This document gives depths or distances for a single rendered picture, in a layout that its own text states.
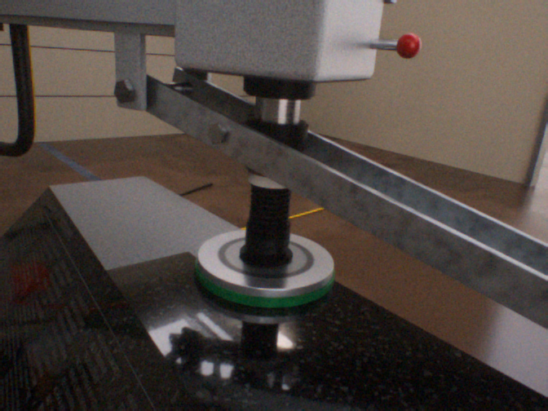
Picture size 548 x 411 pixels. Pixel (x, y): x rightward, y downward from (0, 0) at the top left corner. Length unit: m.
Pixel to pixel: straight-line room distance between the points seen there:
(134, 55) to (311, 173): 0.30
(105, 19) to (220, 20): 0.20
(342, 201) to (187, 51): 0.26
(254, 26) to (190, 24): 0.09
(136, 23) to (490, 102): 5.14
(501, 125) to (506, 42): 0.84
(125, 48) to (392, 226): 0.43
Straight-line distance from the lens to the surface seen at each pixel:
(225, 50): 0.56
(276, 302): 0.63
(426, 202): 0.65
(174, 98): 0.67
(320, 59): 0.51
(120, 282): 0.70
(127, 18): 0.67
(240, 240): 0.76
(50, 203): 1.08
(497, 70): 5.61
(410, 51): 0.65
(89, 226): 0.90
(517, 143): 5.52
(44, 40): 5.57
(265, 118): 0.62
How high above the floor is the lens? 1.16
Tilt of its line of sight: 19 degrees down
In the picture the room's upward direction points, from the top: 5 degrees clockwise
